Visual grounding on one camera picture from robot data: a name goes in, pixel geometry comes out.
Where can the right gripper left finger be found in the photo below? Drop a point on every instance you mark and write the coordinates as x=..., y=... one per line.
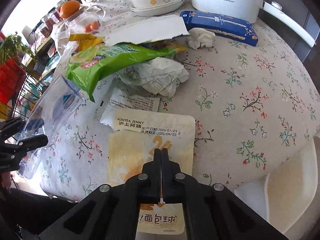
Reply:
x=153, y=171

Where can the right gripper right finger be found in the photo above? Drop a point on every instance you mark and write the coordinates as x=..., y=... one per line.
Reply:
x=172, y=177

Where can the cream bread ball bag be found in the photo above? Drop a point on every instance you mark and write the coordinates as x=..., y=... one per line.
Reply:
x=136, y=135

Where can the clear plastic package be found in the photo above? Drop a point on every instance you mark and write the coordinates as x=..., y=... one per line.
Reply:
x=50, y=113

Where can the white foil wrapper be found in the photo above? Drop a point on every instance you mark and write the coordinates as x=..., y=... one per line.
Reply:
x=116, y=98

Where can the printed paper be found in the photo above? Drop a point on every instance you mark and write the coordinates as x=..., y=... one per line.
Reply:
x=158, y=76

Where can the green onion rings bag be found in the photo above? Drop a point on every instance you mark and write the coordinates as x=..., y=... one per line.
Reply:
x=89, y=66

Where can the yellow snack bag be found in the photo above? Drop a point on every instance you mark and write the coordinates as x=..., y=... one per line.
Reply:
x=85, y=41

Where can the white tissue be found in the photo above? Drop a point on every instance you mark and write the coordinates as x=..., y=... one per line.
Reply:
x=199, y=38

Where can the blue snack box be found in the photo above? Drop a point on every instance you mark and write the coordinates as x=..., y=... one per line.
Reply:
x=222, y=25

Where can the white trash bin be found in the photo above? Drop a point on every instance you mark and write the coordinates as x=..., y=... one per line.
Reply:
x=288, y=197

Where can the person's left hand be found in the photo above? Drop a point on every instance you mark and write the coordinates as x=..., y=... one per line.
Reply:
x=6, y=181

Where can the floral tablecloth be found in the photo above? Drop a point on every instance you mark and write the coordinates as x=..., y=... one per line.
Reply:
x=254, y=108

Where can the small orange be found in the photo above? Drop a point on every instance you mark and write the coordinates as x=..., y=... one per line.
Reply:
x=87, y=29
x=94, y=25

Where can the glass jar with wooden lid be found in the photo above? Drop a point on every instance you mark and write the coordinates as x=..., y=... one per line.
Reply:
x=84, y=16

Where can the large orange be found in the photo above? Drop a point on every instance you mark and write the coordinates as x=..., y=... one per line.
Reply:
x=69, y=8

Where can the stacked white plates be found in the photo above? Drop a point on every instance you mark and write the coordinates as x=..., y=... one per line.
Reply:
x=157, y=10

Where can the white electric cooking pot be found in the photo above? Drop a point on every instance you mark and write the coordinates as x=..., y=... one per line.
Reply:
x=248, y=10

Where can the black wire rack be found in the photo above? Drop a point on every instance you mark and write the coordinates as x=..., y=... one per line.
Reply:
x=20, y=91

